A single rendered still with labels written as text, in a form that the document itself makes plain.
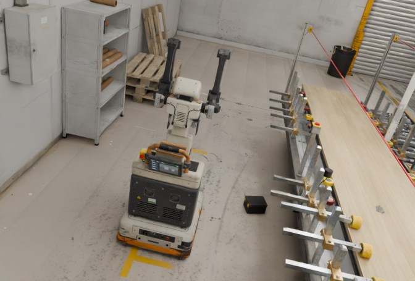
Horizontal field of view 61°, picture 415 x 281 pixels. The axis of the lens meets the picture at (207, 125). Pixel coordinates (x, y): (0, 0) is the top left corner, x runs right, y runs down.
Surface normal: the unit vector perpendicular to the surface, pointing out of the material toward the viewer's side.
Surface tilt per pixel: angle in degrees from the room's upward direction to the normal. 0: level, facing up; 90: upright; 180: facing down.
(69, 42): 90
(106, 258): 0
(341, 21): 90
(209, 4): 90
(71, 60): 90
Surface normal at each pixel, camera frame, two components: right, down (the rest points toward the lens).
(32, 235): 0.18, -0.88
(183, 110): -0.12, 0.29
